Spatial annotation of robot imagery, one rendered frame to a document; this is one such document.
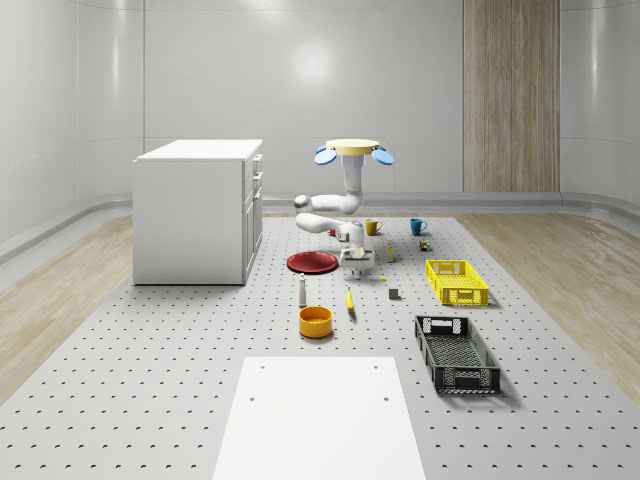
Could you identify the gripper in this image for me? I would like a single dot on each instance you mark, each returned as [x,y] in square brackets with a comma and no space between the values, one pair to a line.
[357,257]

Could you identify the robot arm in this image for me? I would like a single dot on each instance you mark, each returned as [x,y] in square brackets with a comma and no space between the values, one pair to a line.
[351,182]

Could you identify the yellow mug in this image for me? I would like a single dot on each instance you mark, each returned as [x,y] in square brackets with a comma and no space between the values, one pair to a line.
[371,227]

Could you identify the yellow and white box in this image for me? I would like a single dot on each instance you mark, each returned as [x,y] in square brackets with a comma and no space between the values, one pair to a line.
[390,252]

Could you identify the banana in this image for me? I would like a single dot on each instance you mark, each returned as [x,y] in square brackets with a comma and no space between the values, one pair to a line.
[350,300]

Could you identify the red plate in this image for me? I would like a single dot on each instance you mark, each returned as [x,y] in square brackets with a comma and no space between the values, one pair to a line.
[312,262]

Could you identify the grey cube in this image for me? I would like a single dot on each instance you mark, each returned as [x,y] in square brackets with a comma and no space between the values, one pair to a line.
[394,293]

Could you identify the small white bottle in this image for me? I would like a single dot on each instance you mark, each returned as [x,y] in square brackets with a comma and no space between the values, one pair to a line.
[302,292]

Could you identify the blue mug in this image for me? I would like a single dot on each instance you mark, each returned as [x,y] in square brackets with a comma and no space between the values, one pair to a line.
[416,227]

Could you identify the puzzle cube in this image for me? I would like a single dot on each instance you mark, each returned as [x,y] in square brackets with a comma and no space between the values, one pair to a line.
[425,245]

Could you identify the yellow bowl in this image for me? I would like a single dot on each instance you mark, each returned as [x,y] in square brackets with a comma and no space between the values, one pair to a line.
[315,325]

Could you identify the yellow basket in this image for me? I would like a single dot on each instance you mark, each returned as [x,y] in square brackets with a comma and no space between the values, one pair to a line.
[465,296]

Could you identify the white board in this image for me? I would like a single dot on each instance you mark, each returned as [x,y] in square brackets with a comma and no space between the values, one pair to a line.
[320,420]

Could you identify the dark grey basket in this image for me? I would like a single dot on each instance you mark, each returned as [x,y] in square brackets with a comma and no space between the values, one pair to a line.
[467,385]

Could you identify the white cabinet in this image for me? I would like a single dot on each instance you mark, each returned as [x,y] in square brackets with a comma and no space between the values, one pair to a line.
[190,220]

